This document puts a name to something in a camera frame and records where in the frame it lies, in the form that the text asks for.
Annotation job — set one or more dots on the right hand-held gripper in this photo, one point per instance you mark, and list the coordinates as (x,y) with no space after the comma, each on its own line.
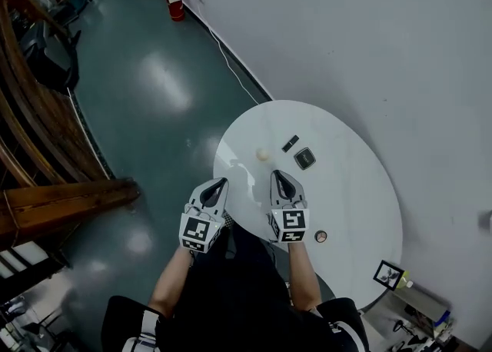
(292,223)

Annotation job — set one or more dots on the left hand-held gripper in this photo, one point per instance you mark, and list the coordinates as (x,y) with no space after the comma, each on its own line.
(198,231)

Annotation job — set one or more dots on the square black compact case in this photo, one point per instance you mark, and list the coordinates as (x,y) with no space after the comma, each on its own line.
(304,158)

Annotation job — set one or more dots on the small beige ball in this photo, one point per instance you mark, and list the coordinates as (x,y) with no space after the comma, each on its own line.
(262,154)

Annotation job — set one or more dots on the small black rectangular stick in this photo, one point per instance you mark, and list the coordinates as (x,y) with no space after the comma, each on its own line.
(290,143)

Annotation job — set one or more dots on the small round silver tin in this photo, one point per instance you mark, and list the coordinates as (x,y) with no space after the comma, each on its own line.
(321,236)

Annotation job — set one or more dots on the person's right forearm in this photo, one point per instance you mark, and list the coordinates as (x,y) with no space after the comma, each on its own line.
(303,277)

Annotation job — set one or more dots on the person's left forearm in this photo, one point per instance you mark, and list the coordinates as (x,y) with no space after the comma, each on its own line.
(171,281)

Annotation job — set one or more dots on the white round table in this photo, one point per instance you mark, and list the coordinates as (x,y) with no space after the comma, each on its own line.
(346,196)

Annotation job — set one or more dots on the person's checkered shoe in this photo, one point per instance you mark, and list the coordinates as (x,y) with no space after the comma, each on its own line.
(228,221)

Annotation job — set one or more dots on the person's black trousers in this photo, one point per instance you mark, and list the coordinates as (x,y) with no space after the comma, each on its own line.
(242,262)

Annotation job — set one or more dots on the person's black shirt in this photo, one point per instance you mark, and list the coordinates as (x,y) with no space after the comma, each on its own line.
(238,323)

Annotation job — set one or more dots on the black framed picture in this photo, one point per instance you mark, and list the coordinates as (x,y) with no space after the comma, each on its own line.
(388,275)

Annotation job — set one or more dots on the wooden staircase railing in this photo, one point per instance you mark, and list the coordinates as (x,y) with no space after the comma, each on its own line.
(57,196)

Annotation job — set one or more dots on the grey wooden cabinet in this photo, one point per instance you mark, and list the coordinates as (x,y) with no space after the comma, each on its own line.
(423,308)

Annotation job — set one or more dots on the red fire extinguisher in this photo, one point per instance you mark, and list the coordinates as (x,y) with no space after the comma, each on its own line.
(175,2)

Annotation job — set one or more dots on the black office chair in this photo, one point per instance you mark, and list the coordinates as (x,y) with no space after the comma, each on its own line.
(54,62)

